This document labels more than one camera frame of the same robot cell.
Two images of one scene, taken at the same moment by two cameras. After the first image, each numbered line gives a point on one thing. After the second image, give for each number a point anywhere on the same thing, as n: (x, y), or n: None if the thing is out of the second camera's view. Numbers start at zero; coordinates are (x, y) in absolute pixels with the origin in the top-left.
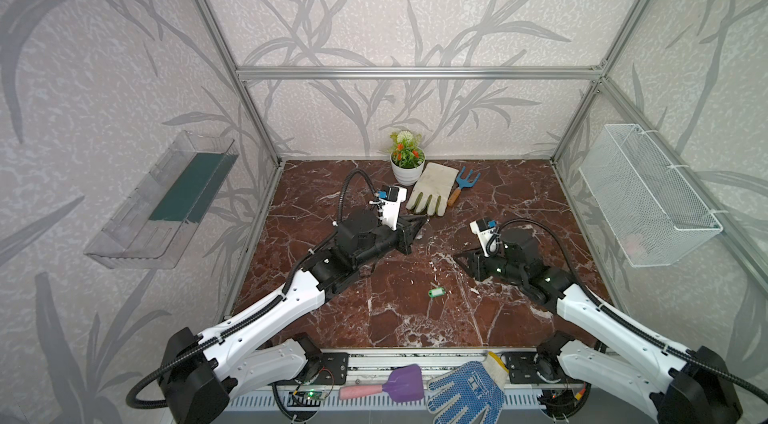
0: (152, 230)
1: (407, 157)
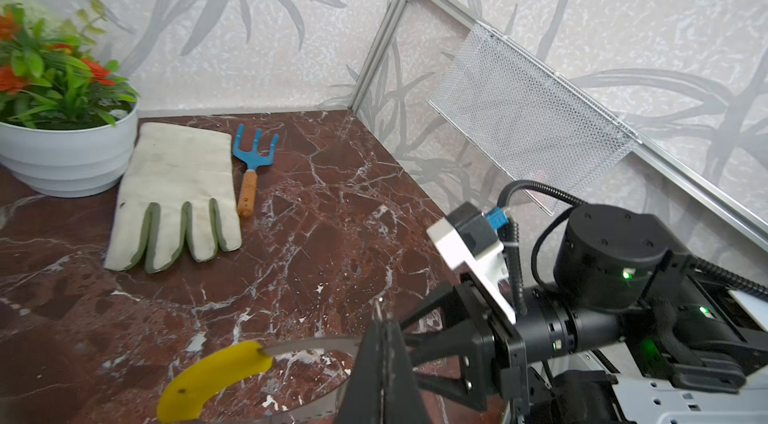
0: None
1: (67, 117)
